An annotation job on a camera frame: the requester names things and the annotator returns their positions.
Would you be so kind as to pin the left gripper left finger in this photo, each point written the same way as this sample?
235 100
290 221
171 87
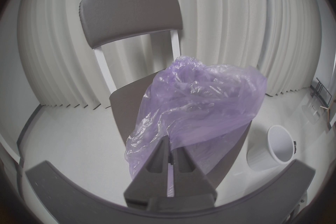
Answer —
147 181

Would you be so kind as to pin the grey and white chair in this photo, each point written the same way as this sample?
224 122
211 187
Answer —
131 13

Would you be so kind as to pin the white curtain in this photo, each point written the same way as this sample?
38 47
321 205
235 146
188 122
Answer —
288 34
52 34

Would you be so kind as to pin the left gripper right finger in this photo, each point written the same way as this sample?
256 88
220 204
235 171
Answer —
194 183

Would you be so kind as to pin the wooden stick frame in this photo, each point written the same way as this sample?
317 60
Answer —
328 112

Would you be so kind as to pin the white trash bin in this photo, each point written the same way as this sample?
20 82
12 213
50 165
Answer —
258 154

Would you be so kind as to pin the purple plastic bag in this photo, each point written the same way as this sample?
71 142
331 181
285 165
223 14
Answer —
199 102

